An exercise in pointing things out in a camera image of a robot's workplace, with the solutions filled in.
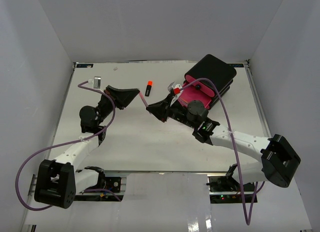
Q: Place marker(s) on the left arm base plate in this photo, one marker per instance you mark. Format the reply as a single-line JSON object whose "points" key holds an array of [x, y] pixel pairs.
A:
{"points": [[110, 184]]}

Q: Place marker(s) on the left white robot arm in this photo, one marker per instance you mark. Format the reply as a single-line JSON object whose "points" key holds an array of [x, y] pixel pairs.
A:
{"points": [[59, 180]]}

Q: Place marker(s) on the purple red-tip pen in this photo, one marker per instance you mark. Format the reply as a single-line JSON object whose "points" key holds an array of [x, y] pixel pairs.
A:
{"points": [[143, 99]]}

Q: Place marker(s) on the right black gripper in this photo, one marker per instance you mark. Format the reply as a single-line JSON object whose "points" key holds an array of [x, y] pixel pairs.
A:
{"points": [[160, 110]]}

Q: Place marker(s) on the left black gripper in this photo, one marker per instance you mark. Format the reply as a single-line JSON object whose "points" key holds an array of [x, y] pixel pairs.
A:
{"points": [[121, 98]]}

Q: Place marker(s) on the black pink drawer organizer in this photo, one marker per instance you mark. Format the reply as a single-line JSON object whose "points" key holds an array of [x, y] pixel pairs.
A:
{"points": [[209, 70]]}

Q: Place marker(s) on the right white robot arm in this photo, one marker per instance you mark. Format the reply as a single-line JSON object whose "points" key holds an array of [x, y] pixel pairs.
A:
{"points": [[276, 160]]}

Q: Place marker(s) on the dark blue table label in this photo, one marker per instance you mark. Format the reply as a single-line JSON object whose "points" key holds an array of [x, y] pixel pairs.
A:
{"points": [[84, 65]]}

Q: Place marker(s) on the orange cap black highlighter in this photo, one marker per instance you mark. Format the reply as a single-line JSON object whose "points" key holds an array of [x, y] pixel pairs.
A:
{"points": [[148, 88]]}

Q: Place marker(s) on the right dark table label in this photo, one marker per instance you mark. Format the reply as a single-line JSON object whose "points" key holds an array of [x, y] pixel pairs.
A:
{"points": [[236, 65]]}

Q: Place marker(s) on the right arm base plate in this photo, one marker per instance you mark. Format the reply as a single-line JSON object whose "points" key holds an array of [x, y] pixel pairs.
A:
{"points": [[219, 183]]}

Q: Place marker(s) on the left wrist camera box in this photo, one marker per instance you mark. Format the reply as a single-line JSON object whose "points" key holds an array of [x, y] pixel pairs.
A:
{"points": [[95, 82]]}

